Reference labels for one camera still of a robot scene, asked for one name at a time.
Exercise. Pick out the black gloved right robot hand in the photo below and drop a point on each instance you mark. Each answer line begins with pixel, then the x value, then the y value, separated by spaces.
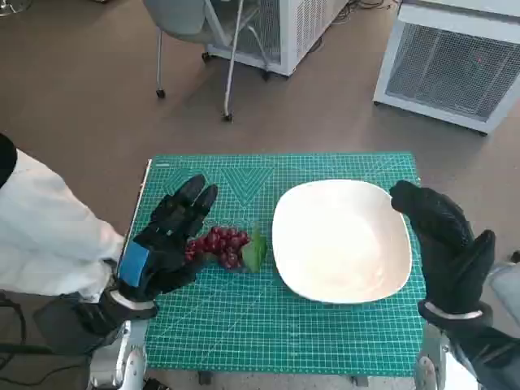
pixel 447 243

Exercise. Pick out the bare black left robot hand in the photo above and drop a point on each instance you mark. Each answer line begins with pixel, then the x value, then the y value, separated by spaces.
pixel 170 227

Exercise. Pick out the red toy grape bunch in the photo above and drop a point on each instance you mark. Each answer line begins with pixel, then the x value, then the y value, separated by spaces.
pixel 227 243

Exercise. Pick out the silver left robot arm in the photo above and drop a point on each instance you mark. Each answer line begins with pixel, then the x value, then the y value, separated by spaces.
pixel 130 349

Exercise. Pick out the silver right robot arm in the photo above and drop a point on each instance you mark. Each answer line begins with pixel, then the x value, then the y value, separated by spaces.
pixel 434 357

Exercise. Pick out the white square plate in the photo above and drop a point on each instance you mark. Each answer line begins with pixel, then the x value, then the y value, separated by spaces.
pixel 341 243

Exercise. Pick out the person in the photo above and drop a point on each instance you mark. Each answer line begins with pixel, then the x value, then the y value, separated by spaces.
pixel 505 284

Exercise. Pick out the green cutting mat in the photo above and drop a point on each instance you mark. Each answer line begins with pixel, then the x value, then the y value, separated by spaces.
pixel 243 317

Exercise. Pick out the black table clamp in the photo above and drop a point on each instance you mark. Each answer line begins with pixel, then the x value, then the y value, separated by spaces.
pixel 205 378
pixel 359 381

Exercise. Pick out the white mesh cabinet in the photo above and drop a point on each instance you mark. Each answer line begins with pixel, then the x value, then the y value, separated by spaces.
pixel 447 69
pixel 300 28

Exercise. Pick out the grey chair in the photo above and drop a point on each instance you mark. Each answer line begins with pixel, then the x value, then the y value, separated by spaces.
pixel 183 20

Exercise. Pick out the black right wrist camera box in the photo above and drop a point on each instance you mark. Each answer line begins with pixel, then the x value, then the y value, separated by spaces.
pixel 487 353

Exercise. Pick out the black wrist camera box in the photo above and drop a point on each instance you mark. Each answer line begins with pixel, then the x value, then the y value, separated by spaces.
pixel 487 353
pixel 73 321

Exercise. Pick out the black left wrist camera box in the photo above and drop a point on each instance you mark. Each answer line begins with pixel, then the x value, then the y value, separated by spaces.
pixel 73 321

